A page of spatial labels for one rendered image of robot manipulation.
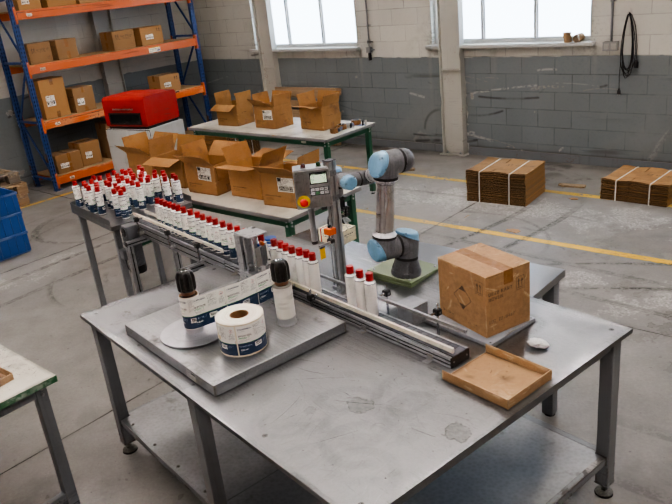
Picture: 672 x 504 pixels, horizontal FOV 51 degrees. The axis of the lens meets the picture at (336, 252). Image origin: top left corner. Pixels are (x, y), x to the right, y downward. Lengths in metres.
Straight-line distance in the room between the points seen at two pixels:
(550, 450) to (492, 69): 6.06
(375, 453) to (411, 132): 7.50
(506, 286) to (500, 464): 0.83
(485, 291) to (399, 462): 0.85
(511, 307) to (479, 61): 6.12
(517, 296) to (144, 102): 6.16
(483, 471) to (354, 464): 1.04
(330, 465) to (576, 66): 6.59
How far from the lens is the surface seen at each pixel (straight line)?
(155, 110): 8.55
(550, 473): 3.26
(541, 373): 2.74
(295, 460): 2.39
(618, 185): 7.21
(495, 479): 3.22
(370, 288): 3.01
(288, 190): 4.96
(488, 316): 2.89
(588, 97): 8.33
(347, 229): 3.72
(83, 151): 10.31
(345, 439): 2.44
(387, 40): 9.55
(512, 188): 7.10
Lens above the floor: 2.28
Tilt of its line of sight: 21 degrees down
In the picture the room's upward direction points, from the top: 6 degrees counter-clockwise
